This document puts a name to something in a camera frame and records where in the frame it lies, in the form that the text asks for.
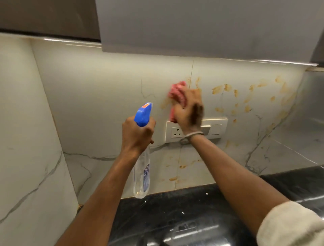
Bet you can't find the person's left hand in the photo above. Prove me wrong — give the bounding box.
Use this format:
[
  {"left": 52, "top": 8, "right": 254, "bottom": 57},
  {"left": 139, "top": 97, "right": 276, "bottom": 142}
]
[{"left": 121, "top": 115, "right": 156, "bottom": 156}]

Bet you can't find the person's right hand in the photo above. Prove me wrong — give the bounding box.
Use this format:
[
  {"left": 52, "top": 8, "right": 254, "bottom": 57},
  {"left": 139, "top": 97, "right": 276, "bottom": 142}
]
[{"left": 173, "top": 86, "right": 205, "bottom": 136}]

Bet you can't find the clear spray bottle blue nozzle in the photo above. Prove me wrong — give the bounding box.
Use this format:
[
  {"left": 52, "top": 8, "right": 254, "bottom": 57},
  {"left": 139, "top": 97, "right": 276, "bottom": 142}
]
[{"left": 133, "top": 102, "right": 154, "bottom": 199}]

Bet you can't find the pink checked cleaning cloth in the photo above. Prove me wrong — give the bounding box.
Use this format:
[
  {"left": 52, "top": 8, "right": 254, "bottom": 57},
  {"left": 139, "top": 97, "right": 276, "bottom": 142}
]
[{"left": 168, "top": 81, "right": 188, "bottom": 124}]

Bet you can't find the person's left forearm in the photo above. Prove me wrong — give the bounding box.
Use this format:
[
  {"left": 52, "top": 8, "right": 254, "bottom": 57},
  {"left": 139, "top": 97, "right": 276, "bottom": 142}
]
[{"left": 54, "top": 149, "right": 142, "bottom": 246}]

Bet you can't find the person's right forearm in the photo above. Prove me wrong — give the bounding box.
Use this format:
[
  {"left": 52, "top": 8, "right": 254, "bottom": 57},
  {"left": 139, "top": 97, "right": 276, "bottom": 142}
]
[{"left": 187, "top": 133, "right": 290, "bottom": 238}]

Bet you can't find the silver bangle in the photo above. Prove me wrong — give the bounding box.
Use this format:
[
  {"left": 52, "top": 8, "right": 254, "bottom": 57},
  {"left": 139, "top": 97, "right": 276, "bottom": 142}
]
[{"left": 179, "top": 131, "right": 205, "bottom": 145}]

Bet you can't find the grey upper cabinet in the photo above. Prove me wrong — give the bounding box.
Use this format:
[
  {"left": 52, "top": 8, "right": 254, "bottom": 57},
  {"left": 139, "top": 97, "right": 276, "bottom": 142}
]
[{"left": 95, "top": 0, "right": 324, "bottom": 64}]

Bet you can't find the brown upper cabinet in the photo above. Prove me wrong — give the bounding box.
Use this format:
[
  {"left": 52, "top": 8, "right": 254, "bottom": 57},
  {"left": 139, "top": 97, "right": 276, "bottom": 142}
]
[{"left": 0, "top": 0, "right": 102, "bottom": 43}]

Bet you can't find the white shirt sleeve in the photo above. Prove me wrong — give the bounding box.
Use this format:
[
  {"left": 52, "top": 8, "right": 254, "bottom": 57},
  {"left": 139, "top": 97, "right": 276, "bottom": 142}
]
[{"left": 256, "top": 201, "right": 324, "bottom": 246}]

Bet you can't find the white switch panel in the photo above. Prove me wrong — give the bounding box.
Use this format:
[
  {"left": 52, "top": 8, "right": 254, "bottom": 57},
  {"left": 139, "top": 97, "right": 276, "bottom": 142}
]
[{"left": 164, "top": 117, "right": 229, "bottom": 144}]

